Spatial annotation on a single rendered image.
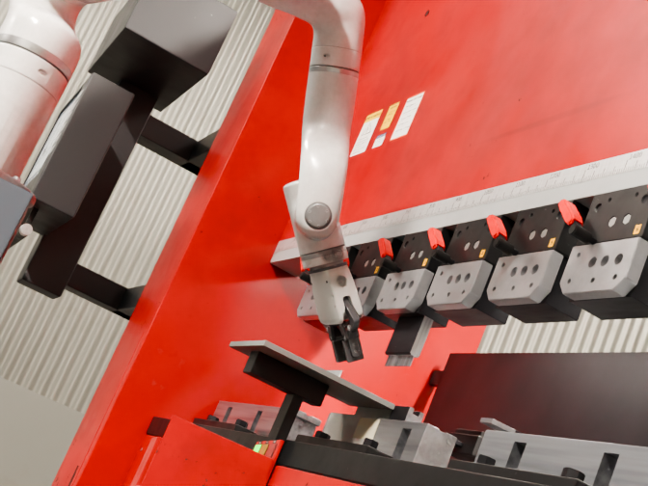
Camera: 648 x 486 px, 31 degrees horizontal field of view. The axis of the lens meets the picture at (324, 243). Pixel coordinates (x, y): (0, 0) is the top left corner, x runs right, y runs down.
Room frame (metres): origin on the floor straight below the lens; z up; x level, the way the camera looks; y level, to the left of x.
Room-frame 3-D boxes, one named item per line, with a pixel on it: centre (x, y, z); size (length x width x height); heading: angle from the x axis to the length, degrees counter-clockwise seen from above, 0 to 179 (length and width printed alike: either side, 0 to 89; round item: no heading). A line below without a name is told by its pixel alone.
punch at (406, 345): (2.08, -0.21, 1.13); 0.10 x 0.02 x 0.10; 19
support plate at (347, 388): (2.03, -0.07, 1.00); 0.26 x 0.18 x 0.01; 109
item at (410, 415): (2.04, -0.22, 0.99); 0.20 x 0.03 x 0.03; 19
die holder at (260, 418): (2.60, -0.03, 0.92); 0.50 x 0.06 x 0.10; 19
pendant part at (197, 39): (3.11, 0.65, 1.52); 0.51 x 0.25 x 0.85; 18
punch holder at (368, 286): (2.29, -0.13, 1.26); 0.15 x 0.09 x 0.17; 19
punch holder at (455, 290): (1.92, -0.27, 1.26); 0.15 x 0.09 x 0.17; 19
